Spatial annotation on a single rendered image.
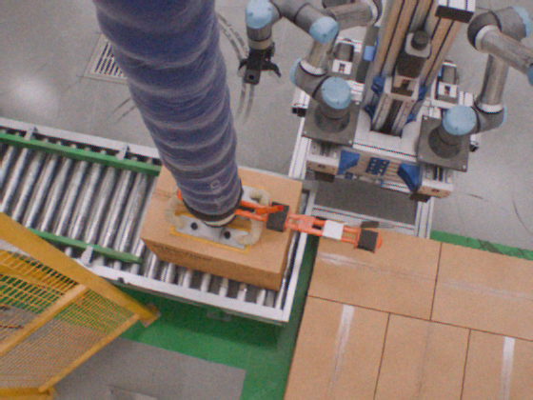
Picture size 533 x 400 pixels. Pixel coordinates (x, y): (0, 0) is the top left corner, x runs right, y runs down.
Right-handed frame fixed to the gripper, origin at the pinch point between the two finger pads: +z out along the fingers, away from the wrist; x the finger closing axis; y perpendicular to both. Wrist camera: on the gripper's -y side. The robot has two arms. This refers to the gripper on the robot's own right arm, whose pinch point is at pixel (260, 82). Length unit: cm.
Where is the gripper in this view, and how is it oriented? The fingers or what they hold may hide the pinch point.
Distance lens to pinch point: 175.3
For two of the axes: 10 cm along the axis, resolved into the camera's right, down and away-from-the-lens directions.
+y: 2.2, -9.2, 3.3
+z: 0.0, 3.4, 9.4
